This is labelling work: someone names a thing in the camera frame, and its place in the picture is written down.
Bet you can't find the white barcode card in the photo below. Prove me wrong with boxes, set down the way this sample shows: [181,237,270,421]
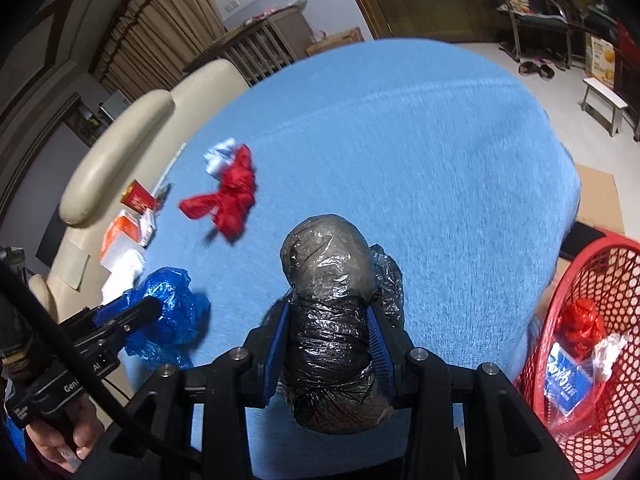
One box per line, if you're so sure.
[137,209,157,247]

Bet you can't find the beige paper sheet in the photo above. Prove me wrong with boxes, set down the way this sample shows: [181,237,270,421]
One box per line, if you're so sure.
[60,240,92,291]

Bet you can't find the white paper tissues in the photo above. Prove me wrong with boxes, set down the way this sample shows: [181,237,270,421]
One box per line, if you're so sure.
[101,248,147,302]

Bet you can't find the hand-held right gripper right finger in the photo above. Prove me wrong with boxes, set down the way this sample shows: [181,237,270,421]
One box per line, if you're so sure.
[366,304,572,480]

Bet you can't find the red plastic bag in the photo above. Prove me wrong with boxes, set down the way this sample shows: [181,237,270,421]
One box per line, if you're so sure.
[557,298,607,362]
[178,144,259,244]

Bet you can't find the wooden double door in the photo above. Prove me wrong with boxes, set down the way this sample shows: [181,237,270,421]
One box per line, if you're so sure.
[331,0,502,44]

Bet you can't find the wooden crib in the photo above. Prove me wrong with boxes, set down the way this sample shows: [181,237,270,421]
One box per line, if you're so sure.
[182,2,314,87]

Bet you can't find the brown cardboard box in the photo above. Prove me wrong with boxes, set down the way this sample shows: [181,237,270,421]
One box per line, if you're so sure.
[305,27,365,57]

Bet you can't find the blue plastic bag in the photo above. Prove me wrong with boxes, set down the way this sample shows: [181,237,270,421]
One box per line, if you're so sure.
[124,267,211,370]

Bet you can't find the white plastic bag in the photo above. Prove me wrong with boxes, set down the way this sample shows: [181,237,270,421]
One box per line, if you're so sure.
[203,138,239,179]

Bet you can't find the orange tissue pack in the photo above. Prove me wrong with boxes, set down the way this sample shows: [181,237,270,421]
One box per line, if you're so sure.
[98,210,155,267]

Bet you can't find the black cable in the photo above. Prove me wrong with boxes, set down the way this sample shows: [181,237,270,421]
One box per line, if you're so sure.
[0,260,202,467]

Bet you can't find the red plastic basket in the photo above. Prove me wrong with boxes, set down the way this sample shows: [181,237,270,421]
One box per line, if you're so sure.
[514,232,640,477]

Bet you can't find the small white stool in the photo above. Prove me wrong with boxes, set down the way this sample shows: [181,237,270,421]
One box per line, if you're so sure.
[581,77,629,137]

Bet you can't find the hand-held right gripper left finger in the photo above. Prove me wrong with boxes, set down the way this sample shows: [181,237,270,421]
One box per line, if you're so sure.
[89,302,292,480]

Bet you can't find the white refrigerator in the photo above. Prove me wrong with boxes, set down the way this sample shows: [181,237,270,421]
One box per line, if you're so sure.
[99,90,134,122]

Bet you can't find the cream leather sofa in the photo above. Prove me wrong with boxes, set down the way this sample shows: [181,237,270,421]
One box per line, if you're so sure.
[27,58,252,337]

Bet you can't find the red paper cup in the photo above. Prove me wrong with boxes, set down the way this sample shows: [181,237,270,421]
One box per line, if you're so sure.
[120,179,154,214]

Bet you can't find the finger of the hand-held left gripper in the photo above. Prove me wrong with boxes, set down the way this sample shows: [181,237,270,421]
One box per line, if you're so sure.
[60,292,139,335]
[75,296,162,362]

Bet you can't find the beige striped curtains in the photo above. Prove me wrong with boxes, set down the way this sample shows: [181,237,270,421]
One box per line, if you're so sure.
[89,0,227,104]

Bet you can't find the pair of slippers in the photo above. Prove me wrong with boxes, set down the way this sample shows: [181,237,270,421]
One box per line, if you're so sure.
[517,58,557,81]

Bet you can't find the flat cardboard sheet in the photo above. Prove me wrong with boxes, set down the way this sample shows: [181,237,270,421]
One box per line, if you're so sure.
[574,163,626,235]

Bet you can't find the black metal chair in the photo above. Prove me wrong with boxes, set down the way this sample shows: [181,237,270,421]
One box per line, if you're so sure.
[476,0,574,69]

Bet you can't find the person's left hand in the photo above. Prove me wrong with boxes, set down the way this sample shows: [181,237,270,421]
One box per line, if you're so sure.
[27,401,109,475]

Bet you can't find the orange printed box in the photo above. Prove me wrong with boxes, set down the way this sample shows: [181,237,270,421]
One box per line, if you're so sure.
[584,35,617,86]

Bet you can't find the black plastic bag bundle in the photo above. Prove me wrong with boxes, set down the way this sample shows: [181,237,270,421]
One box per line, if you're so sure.
[276,213,407,434]

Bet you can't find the white wrapper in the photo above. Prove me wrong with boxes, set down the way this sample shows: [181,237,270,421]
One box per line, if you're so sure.
[592,332,629,384]

